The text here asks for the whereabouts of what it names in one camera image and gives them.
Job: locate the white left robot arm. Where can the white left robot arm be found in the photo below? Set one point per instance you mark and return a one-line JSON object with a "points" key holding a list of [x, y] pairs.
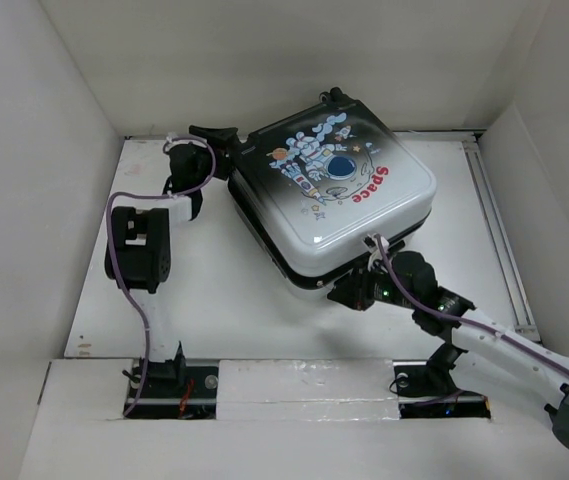
{"points": [[138, 255]]}

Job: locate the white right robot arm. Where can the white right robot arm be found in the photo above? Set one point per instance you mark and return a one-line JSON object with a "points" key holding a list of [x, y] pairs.
{"points": [[477, 354]]}

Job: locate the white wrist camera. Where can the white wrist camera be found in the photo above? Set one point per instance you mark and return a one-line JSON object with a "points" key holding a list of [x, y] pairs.
{"points": [[173, 139], [376, 247]]}

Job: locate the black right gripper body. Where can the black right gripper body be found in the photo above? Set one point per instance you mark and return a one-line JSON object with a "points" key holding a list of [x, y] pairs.
{"points": [[382, 288]]}

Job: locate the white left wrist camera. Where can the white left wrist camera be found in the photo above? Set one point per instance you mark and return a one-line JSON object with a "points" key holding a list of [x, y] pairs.
{"points": [[173, 139]]}

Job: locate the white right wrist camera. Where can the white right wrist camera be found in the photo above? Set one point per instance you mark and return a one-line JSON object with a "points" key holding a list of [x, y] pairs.
{"points": [[376, 247]]}

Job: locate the black suitcase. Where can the black suitcase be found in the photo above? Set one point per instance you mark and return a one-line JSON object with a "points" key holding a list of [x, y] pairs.
{"points": [[311, 188]]}

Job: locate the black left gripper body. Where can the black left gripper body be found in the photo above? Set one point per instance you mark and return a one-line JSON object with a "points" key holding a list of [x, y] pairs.
{"points": [[203, 162]]}

